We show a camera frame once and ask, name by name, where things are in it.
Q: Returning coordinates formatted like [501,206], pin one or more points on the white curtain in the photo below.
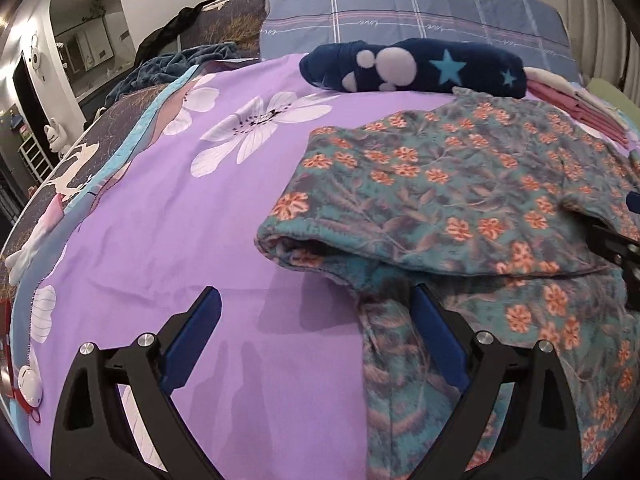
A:
[603,44]

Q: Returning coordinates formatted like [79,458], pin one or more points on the teal floral garment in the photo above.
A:
[485,200]

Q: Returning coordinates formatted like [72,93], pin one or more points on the navy star fleece garment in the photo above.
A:
[416,64]

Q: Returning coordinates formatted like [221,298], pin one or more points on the purple floral bed sheet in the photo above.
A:
[278,391]

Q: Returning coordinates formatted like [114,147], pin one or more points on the white bear figurine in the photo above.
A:
[57,137]

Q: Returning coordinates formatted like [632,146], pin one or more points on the dark teal knit blanket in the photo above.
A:
[168,67]

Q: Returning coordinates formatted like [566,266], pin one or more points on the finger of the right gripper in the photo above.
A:
[614,247]

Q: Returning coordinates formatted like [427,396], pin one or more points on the folded red and cream clothes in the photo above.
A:
[580,104]

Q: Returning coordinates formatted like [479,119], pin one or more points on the blue plaid quilt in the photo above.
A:
[529,28]

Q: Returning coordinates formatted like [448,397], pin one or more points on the white shelf unit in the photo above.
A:
[35,159]

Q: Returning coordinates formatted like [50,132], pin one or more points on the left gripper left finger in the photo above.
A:
[91,437]

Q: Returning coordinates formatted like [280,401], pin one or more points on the dark patterned pillow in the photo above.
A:
[237,21]

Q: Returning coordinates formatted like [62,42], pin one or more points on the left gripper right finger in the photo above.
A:
[539,437]

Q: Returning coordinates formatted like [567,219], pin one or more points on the green pillow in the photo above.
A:
[607,92]

